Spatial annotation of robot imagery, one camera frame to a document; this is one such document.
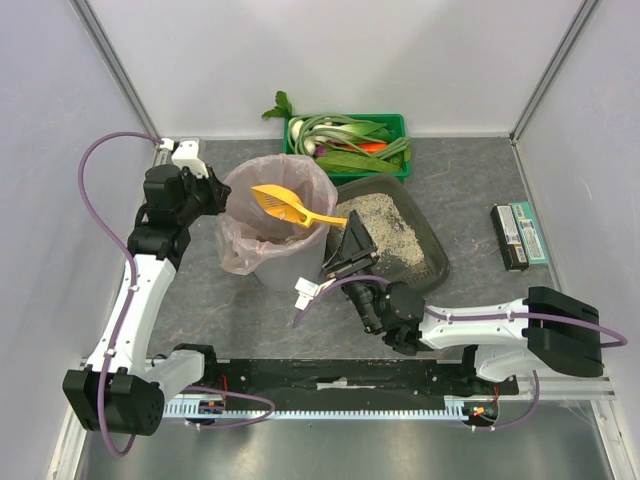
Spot pink plastic trash bag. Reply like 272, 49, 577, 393
216, 154, 338, 288

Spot yellow litter scoop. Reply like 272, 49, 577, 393
251, 184, 347, 228

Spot dark grey litter tray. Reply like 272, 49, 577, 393
336, 174, 450, 295

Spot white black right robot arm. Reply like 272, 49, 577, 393
324, 211, 604, 383

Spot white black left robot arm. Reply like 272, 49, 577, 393
62, 161, 231, 436

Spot grey cat litter pile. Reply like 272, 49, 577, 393
336, 193, 424, 268

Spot cat litter in bag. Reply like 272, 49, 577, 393
256, 233, 308, 246

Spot black box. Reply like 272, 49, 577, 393
490, 205, 530, 271

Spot teal box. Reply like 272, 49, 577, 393
510, 202, 550, 265

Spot grey trash bin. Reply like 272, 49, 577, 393
254, 227, 329, 291

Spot green spinach leaves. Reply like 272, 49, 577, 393
314, 149, 411, 173

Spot orange carrot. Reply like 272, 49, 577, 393
357, 143, 387, 154

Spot white radish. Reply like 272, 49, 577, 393
287, 117, 316, 156

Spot green leafy sprig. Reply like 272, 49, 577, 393
261, 90, 293, 120

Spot long green beans bundle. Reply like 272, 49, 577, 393
283, 114, 411, 163

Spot green plastic vegetable crate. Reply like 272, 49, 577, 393
283, 113, 411, 185

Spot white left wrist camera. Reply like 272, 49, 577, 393
159, 137, 210, 179

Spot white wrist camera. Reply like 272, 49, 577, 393
159, 137, 210, 179
294, 277, 321, 311

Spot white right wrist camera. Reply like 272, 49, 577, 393
294, 277, 321, 311

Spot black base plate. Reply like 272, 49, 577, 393
162, 357, 521, 412

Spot slotted cable duct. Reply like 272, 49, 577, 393
163, 395, 469, 421

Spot aluminium frame post left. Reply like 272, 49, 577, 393
69, 0, 160, 136

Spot aluminium frame post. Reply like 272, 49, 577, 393
69, 0, 160, 136
509, 0, 601, 145

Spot aluminium frame post right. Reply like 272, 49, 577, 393
509, 0, 601, 145

